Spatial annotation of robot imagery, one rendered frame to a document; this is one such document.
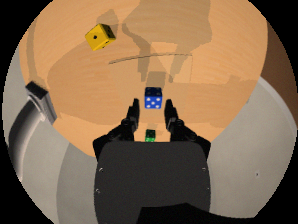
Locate blue die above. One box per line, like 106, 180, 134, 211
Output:
144, 87, 163, 109

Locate green die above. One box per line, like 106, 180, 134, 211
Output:
145, 129, 156, 142

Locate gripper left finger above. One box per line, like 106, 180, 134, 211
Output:
92, 98, 140, 162

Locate yellow die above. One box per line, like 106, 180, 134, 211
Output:
85, 23, 116, 51

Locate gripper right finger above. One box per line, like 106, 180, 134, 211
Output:
164, 99, 211, 160

